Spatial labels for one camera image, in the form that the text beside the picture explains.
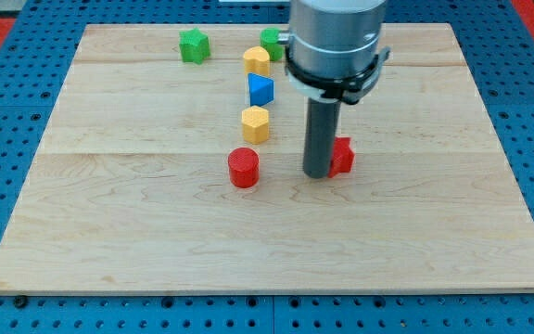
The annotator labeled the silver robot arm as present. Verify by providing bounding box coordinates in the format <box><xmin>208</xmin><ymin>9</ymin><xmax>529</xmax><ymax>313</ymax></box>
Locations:
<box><xmin>277</xmin><ymin>0</ymin><xmax>387</xmax><ymax>79</ymax></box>

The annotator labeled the light wooden board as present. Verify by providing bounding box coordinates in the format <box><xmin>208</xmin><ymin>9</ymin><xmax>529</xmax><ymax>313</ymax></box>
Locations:
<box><xmin>0</xmin><ymin>23</ymin><xmax>534</xmax><ymax>296</ymax></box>

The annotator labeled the red cylinder block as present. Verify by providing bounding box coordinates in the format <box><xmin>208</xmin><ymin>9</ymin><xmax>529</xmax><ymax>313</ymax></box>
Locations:
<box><xmin>227</xmin><ymin>148</ymin><xmax>260</xmax><ymax>188</ymax></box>

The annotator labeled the yellow hexagon block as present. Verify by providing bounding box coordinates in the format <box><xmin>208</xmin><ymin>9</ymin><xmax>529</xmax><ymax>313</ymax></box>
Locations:
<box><xmin>241</xmin><ymin>106</ymin><xmax>270</xmax><ymax>145</ymax></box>

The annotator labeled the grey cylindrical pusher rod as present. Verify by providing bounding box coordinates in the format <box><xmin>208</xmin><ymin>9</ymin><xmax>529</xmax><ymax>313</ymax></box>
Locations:
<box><xmin>302</xmin><ymin>98</ymin><xmax>340</xmax><ymax>179</ymax></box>

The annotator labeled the red star block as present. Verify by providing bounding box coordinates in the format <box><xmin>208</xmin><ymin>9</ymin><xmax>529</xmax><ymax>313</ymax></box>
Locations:
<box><xmin>327</xmin><ymin>137</ymin><xmax>355</xmax><ymax>178</ymax></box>

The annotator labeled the blue triangle block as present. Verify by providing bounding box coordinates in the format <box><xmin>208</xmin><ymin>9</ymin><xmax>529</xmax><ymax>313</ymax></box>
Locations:
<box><xmin>248</xmin><ymin>72</ymin><xmax>274</xmax><ymax>107</ymax></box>

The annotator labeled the yellow heart block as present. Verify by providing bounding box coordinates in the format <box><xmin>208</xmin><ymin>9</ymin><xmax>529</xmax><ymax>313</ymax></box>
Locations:
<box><xmin>243</xmin><ymin>46</ymin><xmax>271</xmax><ymax>77</ymax></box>

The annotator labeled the green cylinder block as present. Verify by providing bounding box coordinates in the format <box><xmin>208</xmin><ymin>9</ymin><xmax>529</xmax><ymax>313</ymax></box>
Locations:
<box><xmin>260</xmin><ymin>27</ymin><xmax>285</xmax><ymax>61</ymax></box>

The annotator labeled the green star block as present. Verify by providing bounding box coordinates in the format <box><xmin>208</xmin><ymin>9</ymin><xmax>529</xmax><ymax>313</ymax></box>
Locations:
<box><xmin>179</xmin><ymin>28</ymin><xmax>210</xmax><ymax>64</ymax></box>

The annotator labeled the black clamp ring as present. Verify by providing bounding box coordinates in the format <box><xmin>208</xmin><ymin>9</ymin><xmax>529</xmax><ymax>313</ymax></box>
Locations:
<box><xmin>284</xmin><ymin>45</ymin><xmax>392</xmax><ymax>106</ymax></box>

